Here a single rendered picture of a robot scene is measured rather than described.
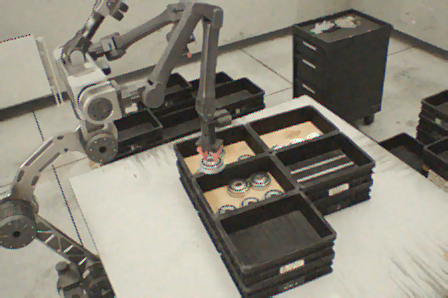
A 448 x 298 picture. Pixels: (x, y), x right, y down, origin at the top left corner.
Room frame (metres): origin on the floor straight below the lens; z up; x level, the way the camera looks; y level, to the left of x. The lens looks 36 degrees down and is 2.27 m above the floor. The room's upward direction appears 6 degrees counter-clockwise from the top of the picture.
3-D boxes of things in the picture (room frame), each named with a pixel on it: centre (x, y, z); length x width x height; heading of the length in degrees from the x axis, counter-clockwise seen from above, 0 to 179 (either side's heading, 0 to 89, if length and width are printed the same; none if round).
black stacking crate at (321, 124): (2.02, -0.35, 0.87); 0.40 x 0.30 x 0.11; 109
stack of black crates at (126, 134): (2.73, 0.64, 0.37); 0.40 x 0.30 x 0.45; 114
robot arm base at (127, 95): (1.55, 0.34, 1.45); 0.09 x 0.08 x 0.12; 24
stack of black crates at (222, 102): (3.06, -0.09, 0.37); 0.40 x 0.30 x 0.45; 115
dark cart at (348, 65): (3.41, -0.98, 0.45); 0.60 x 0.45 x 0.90; 114
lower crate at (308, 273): (1.32, -0.17, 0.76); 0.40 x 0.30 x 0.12; 109
